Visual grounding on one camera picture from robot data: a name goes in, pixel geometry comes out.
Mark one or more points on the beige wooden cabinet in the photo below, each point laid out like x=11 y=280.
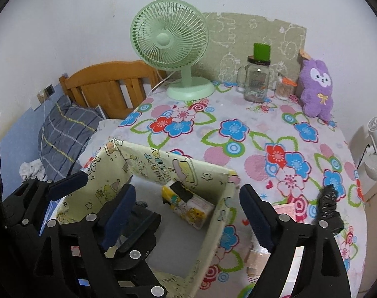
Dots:
x=376 y=192

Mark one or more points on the yellow tissue pack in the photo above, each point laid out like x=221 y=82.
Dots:
x=191 y=211

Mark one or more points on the purple plush toy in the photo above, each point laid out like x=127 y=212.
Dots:
x=315 y=99

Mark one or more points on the cotton swab container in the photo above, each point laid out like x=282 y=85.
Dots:
x=283 y=91

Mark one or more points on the wall socket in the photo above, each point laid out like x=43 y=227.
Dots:
x=49 y=90

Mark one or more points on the wooden chair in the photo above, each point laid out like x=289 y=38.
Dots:
x=98 y=80

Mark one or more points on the grey striped pillow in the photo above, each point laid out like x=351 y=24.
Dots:
x=61 y=130

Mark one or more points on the happy birthday gift bag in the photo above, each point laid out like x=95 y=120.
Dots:
x=145 y=161

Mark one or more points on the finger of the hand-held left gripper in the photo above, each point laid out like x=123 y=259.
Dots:
x=141 y=232
x=69 y=184

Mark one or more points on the blue bed sheet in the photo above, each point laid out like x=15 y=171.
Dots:
x=17 y=136

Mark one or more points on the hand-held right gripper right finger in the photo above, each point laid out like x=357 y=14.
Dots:
x=256 y=220

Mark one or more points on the glass jar with green lid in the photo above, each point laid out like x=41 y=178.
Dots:
x=255 y=80

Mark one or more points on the white crumpled cloth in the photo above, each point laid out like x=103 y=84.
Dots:
x=31 y=169

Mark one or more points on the floral tablecloth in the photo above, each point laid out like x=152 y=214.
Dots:
x=238 y=149

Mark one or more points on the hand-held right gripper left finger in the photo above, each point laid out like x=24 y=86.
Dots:
x=120 y=214

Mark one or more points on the beige cartoon wall board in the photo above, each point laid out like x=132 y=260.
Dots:
x=238 y=34

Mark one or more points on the green desk fan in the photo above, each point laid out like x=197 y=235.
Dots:
x=163 y=38

